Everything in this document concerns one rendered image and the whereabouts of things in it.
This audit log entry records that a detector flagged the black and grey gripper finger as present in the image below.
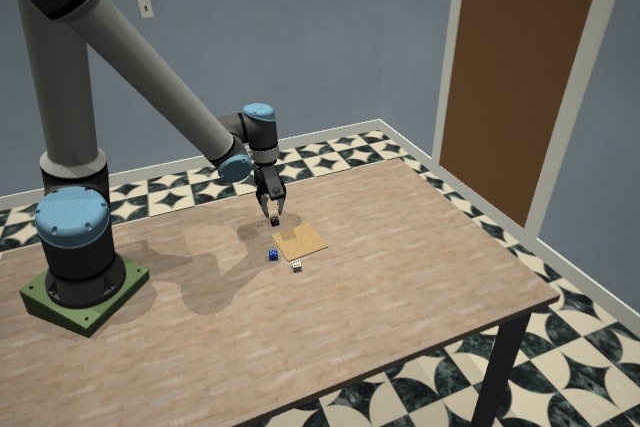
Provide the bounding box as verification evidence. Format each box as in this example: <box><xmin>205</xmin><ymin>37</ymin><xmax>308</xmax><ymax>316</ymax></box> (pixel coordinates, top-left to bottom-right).
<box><xmin>277</xmin><ymin>181</ymin><xmax>286</xmax><ymax>215</ymax></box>
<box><xmin>256</xmin><ymin>187</ymin><xmax>269</xmax><ymax>219</ymax></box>

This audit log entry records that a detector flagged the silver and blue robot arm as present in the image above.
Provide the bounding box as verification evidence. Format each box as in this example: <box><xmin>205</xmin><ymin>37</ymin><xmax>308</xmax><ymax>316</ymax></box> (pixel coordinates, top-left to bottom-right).
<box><xmin>17</xmin><ymin>0</ymin><xmax>280</xmax><ymax>309</ymax></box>

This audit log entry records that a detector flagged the tan square mat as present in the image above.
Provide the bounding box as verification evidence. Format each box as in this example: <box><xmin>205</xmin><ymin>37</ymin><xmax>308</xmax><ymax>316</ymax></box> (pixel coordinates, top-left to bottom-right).
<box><xmin>271</xmin><ymin>223</ymin><xmax>328</xmax><ymax>262</ymax></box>

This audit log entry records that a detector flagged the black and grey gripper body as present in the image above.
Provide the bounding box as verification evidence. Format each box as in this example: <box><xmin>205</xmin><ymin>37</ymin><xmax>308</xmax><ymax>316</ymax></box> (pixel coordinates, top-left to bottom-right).
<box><xmin>253</xmin><ymin>159</ymin><xmax>277</xmax><ymax>195</ymax></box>

